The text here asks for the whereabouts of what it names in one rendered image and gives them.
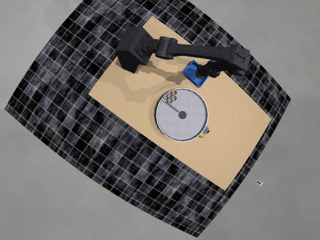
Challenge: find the blue crate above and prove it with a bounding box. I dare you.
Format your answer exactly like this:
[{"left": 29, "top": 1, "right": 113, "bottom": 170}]
[{"left": 182, "top": 60, "right": 209, "bottom": 88}]

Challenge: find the grey round turntable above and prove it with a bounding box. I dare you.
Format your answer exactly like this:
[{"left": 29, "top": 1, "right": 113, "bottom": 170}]
[{"left": 154, "top": 88, "right": 210, "bottom": 142}]

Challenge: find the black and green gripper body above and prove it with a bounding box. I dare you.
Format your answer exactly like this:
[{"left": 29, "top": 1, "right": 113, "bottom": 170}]
[{"left": 196, "top": 64, "right": 205, "bottom": 79}]

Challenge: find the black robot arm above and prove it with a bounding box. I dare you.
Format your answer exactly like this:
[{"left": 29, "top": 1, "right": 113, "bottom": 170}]
[{"left": 134, "top": 34, "right": 251, "bottom": 78}]

